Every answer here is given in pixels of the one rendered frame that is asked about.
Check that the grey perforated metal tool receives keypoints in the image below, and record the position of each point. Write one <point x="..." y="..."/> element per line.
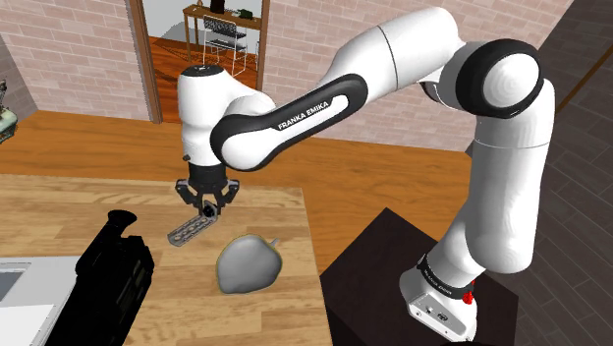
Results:
<point x="189" y="232"/>

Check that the grey pear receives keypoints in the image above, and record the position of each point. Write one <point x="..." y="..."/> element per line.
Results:
<point x="249" y="266"/>

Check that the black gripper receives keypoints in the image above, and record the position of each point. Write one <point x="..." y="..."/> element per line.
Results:
<point x="207" y="178"/>

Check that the black video camera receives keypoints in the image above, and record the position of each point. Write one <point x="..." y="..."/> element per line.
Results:
<point x="107" y="287"/>

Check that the pale green ornament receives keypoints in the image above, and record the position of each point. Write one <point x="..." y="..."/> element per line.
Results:
<point x="5" y="122"/>

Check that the dark robot stand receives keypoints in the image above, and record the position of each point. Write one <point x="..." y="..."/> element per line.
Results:
<point x="368" y="287"/>

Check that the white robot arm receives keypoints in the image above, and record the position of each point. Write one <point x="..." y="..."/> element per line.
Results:
<point x="503" y="191"/>

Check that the white flat slab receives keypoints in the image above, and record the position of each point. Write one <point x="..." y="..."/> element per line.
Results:
<point x="33" y="316"/>

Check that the wooden desk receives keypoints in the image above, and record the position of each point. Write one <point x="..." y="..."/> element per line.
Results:
<point x="194" y="14"/>

